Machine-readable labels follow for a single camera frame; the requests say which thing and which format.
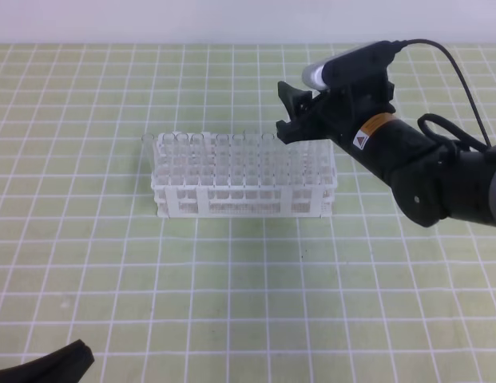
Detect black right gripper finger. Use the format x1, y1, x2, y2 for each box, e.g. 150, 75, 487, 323
277, 81, 312, 120

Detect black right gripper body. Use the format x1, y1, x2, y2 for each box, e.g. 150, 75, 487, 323
276, 79, 395, 144

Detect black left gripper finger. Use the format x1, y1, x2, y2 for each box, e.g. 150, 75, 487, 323
0, 339, 95, 383

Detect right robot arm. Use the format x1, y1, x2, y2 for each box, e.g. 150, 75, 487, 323
276, 77, 496, 227

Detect white plastic test tube rack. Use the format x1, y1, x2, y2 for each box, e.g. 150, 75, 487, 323
141, 132, 337, 218

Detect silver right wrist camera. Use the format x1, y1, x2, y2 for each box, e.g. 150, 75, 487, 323
302, 41, 403, 91

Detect black camera cable right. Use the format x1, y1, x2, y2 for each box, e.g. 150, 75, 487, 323
395, 38, 496, 153

